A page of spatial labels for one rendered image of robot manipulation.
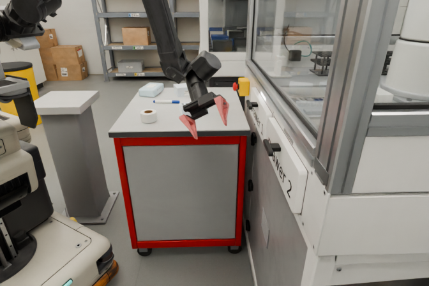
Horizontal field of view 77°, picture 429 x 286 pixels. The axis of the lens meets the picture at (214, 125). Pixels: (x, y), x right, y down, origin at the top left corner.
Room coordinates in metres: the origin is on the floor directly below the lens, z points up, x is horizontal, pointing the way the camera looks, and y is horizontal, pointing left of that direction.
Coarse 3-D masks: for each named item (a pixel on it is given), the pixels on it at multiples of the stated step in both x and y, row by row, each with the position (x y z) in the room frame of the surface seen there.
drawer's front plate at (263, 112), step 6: (252, 90) 1.03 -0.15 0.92; (252, 96) 1.02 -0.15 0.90; (258, 96) 0.93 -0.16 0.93; (258, 102) 0.91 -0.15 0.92; (264, 102) 0.87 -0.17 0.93; (258, 108) 0.90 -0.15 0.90; (264, 108) 0.82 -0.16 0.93; (252, 114) 1.00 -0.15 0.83; (258, 114) 0.89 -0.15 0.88; (264, 114) 0.79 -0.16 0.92; (270, 114) 0.77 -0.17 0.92; (258, 120) 0.88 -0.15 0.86; (264, 120) 0.79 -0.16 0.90; (258, 126) 0.88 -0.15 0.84; (264, 126) 0.78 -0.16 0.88; (264, 132) 0.77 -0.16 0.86; (264, 138) 0.77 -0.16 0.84
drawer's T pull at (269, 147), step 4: (264, 140) 0.62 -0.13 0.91; (264, 144) 0.61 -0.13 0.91; (268, 144) 0.60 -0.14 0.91; (272, 144) 0.60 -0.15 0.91; (276, 144) 0.60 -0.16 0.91; (268, 148) 0.58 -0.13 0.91; (272, 148) 0.59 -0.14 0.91; (276, 148) 0.59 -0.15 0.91; (280, 148) 0.59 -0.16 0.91; (268, 152) 0.57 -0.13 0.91; (272, 152) 0.57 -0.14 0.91
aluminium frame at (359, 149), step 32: (352, 0) 0.41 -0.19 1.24; (384, 0) 0.37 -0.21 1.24; (352, 32) 0.39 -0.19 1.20; (384, 32) 0.37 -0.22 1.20; (256, 64) 1.16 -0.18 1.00; (352, 64) 0.38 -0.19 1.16; (352, 96) 0.37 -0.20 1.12; (288, 128) 0.60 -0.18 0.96; (320, 128) 0.44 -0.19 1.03; (352, 128) 0.37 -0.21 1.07; (384, 128) 0.37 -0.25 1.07; (416, 128) 0.37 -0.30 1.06; (320, 160) 0.41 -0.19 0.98; (352, 160) 0.37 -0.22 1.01; (384, 160) 0.37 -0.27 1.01; (416, 160) 0.37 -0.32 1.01; (352, 192) 0.37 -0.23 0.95
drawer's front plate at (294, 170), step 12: (276, 132) 0.64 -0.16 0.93; (288, 144) 0.57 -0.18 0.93; (276, 156) 0.62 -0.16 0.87; (288, 156) 0.53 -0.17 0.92; (276, 168) 0.61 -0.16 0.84; (288, 168) 0.52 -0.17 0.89; (300, 168) 0.47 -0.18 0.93; (288, 180) 0.51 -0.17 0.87; (300, 180) 0.46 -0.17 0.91; (288, 192) 0.50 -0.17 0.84; (300, 192) 0.46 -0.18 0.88; (300, 204) 0.46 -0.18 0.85
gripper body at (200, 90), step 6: (198, 84) 0.78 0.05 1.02; (204, 84) 0.79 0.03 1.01; (192, 90) 0.77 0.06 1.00; (198, 90) 0.77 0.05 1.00; (204, 90) 0.77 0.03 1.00; (192, 96) 0.76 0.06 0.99; (198, 96) 0.75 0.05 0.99; (192, 102) 0.74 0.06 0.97; (186, 108) 0.75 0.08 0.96; (192, 108) 0.76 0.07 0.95; (204, 108) 0.76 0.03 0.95
